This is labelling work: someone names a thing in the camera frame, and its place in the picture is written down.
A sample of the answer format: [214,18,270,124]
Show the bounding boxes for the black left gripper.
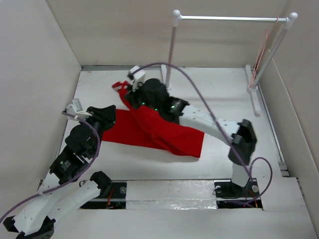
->
[79,105,116,157]

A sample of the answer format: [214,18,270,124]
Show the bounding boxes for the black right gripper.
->
[123,81,160,113]

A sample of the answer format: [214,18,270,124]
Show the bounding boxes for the red trousers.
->
[102,81,204,158]

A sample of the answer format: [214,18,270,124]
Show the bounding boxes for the pink wire hanger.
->
[248,17,279,89]

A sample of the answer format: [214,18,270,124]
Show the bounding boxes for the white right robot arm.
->
[125,78,257,199]

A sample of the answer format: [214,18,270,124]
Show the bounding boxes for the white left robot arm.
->
[0,105,116,239]

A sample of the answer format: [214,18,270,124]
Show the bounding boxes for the white metal clothes rack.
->
[167,9,298,117]

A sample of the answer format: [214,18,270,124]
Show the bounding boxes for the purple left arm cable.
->
[0,112,102,222]

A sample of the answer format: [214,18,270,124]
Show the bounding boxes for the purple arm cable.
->
[128,61,274,200]
[0,112,102,222]

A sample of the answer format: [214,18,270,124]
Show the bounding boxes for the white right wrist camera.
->
[127,65,146,92]

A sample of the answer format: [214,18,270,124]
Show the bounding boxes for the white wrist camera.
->
[62,99,91,120]
[127,65,146,92]

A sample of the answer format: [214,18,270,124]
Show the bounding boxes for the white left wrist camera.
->
[62,99,91,120]

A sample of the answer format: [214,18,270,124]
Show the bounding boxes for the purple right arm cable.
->
[128,61,274,200]

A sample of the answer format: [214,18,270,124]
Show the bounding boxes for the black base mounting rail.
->
[80,179,262,210]

